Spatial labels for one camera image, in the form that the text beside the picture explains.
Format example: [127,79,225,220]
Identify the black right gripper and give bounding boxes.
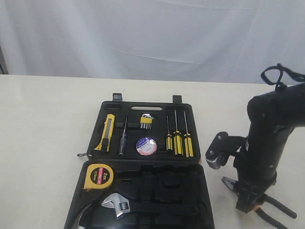
[227,126,292,213]

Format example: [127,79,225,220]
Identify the orange handled combination pliers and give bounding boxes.
[221,177,297,229]

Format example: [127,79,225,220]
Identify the black plastic tool case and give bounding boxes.
[64,93,214,229]

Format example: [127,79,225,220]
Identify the black electrical tape roll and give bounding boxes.
[136,137,157,156]

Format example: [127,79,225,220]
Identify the yellow tape measure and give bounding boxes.
[76,156,114,192]

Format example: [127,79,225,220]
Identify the yellow utility knife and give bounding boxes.
[94,114,115,152]

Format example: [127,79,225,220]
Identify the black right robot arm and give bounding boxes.
[234,83,305,213]

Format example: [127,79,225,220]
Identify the right yellow black screwdriver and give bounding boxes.
[183,111,193,157]

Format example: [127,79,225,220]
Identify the yellow black screwdriver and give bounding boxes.
[173,110,183,155]
[166,116,173,150]
[183,111,193,157]

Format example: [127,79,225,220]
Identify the middle yellow black screwdriver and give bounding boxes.
[173,110,183,155]

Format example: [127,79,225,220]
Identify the left yellow black screwdriver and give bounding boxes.
[166,116,173,150]

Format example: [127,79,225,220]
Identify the silver adjustable wrench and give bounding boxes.
[100,193,198,220]

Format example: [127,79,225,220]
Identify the yellow hex key set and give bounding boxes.
[140,114,154,129]

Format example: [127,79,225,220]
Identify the steel claw hammer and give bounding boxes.
[72,204,94,229]

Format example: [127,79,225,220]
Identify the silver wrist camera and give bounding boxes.
[205,132,230,170]

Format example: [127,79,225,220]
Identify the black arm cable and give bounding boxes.
[260,63,305,91]

